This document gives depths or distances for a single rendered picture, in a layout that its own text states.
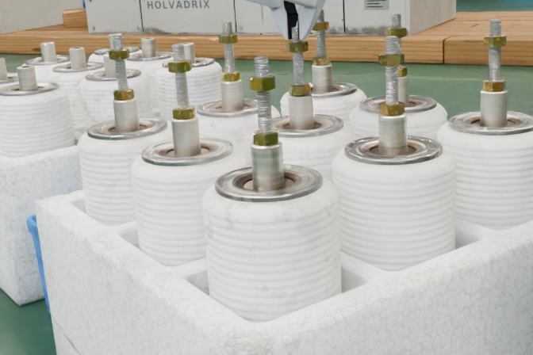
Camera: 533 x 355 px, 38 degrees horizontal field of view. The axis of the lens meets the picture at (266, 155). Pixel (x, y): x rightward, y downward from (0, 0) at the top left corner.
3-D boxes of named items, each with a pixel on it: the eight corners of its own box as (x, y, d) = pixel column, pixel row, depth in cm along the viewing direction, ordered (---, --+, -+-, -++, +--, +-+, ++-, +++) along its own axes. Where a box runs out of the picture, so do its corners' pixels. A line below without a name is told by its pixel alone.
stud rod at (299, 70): (301, 112, 68) (296, 28, 66) (293, 111, 69) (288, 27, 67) (308, 110, 69) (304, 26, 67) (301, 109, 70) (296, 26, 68)
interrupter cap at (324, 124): (325, 117, 74) (325, 110, 74) (357, 134, 67) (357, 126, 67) (251, 127, 72) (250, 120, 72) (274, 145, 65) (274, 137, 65)
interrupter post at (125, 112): (141, 134, 72) (137, 100, 71) (115, 137, 71) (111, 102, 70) (140, 128, 74) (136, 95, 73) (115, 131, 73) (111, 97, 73)
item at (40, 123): (68, 205, 109) (51, 80, 104) (96, 222, 101) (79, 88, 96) (1, 223, 104) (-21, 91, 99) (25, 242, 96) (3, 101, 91)
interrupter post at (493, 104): (513, 127, 66) (515, 89, 65) (495, 132, 64) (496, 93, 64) (491, 123, 68) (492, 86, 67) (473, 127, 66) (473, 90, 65)
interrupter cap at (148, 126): (170, 138, 70) (169, 130, 69) (86, 146, 68) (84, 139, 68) (166, 120, 77) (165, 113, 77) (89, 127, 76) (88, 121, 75)
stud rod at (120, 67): (130, 116, 72) (120, 36, 70) (120, 116, 72) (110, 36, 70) (132, 113, 73) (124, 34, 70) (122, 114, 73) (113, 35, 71)
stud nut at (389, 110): (375, 113, 59) (375, 103, 59) (392, 110, 60) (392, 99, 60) (392, 117, 58) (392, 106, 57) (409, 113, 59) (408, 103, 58)
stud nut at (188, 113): (176, 115, 63) (175, 105, 63) (197, 114, 63) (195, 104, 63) (171, 120, 61) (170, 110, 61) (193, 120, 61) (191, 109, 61)
